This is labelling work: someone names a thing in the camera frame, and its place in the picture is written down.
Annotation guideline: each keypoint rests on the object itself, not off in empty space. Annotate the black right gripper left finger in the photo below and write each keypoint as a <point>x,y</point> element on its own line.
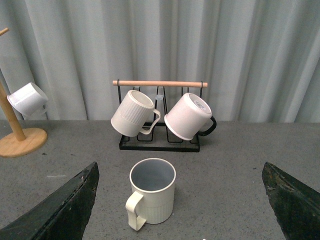
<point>63,215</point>

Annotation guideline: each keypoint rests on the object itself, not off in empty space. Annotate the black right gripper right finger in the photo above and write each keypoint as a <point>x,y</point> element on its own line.
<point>295,205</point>

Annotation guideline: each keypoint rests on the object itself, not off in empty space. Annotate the cream ribbed mug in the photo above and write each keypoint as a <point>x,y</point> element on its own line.
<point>132,114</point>
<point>153,187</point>

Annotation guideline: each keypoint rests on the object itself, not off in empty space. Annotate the wooden mug tree stand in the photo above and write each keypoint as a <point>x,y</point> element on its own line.
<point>21,141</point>

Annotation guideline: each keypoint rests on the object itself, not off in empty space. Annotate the white mug on tree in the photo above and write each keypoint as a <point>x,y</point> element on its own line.
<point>28,99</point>

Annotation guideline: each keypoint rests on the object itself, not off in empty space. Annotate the cream ribbed mug on rack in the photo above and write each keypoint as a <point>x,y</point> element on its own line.
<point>132,114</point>

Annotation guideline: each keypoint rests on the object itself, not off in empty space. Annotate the black wire mug rack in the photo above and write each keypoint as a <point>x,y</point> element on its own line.
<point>160,139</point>

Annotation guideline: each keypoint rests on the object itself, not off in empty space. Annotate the white mug with black handle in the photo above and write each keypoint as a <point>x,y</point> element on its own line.
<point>190,116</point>

